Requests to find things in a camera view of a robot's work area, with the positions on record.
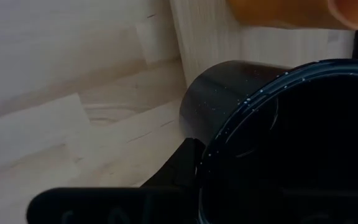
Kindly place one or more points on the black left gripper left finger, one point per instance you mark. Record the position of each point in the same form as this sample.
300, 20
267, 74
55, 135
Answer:
176, 168

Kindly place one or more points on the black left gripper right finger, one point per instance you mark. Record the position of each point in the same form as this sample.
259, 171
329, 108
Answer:
322, 208

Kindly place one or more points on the dark blue speckled enamel mug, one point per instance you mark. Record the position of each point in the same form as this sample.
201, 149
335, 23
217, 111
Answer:
222, 93

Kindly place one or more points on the orange mug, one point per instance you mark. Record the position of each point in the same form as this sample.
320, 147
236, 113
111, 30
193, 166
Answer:
291, 12

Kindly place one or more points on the wooden shelf with black frame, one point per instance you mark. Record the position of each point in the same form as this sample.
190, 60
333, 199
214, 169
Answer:
210, 37

